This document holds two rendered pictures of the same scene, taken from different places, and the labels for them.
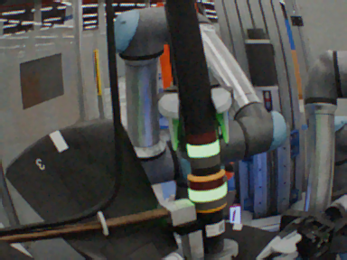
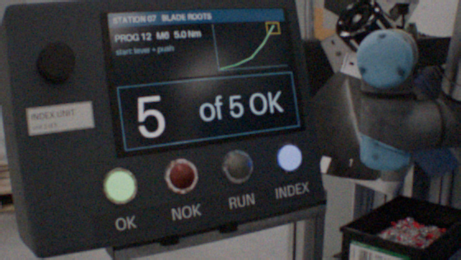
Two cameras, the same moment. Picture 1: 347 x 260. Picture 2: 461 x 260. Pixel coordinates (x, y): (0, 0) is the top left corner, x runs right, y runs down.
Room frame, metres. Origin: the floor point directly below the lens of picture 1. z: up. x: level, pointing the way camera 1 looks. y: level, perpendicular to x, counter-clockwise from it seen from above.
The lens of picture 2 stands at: (1.07, -1.06, 1.24)
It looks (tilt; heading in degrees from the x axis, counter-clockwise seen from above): 12 degrees down; 138
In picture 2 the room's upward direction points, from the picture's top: 1 degrees counter-clockwise
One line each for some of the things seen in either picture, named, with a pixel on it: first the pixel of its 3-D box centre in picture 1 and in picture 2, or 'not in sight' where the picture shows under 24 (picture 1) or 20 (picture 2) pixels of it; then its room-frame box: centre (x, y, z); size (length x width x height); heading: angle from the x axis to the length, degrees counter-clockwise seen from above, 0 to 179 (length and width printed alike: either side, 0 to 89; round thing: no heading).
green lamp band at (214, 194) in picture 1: (208, 190); not in sight; (0.48, -0.03, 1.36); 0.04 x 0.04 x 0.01
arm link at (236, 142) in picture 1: (209, 147); not in sight; (0.76, -0.06, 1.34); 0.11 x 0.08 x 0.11; 106
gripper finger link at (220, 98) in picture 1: (221, 118); not in sight; (0.49, -0.06, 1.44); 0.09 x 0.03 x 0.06; 6
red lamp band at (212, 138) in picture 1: (201, 135); not in sight; (0.48, -0.03, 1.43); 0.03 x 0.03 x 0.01
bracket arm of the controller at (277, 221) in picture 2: not in sight; (222, 220); (0.69, -0.73, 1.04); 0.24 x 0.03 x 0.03; 77
